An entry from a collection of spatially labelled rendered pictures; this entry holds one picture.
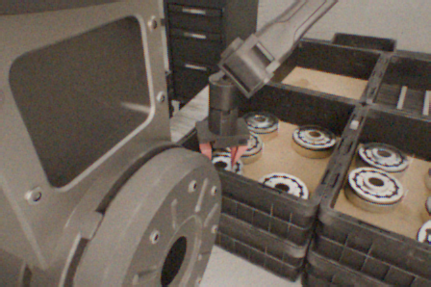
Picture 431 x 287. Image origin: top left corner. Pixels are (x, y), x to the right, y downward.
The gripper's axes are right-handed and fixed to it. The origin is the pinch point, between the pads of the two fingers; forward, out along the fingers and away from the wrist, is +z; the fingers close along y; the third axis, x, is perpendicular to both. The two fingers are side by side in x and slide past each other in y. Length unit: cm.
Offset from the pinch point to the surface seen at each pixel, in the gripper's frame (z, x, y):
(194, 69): 45, -162, -15
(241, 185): -4.9, 12.7, -1.1
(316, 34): 66, -299, -174
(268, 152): 3.7, -7.1, -13.6
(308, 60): -1, -54, -44
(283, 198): -5.5, 17.6, -6.8
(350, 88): 3, -36, -51
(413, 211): 3.3, 16.3, -35.3
